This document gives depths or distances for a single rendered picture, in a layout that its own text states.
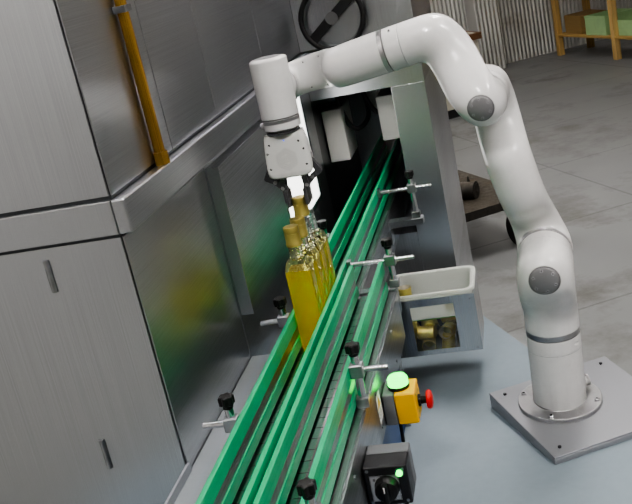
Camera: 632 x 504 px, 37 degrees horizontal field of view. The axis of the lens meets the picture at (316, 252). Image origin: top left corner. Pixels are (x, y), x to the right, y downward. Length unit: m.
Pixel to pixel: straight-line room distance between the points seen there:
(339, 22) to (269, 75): 1.05
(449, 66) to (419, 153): 1.20
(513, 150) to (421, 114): 1.11
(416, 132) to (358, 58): 1.14
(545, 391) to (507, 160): 0.55
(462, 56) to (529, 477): 0.88
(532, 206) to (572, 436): 0.51
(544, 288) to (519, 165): 0.26
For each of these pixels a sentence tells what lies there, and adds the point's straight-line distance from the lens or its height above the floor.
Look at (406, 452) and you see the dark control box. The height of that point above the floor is 1.00.
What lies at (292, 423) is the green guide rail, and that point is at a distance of 1.67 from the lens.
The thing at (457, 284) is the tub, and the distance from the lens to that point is 2.57.
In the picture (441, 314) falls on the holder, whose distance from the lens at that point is 2.44.
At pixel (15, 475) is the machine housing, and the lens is 1.93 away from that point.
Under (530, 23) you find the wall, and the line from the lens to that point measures 12.43.
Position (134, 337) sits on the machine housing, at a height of 1.32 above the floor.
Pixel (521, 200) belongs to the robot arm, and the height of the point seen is 1.30.
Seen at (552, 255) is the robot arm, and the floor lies 1.18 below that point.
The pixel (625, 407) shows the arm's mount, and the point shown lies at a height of 0.77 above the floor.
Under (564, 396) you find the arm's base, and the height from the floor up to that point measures 0.82.
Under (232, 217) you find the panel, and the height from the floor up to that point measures 1.37.
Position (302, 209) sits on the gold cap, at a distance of 2.15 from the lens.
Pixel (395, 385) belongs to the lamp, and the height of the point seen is 1.01.
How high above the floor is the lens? 1.89
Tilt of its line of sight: 18 degrees down
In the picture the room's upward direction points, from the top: 12 degrees counter-clockwise
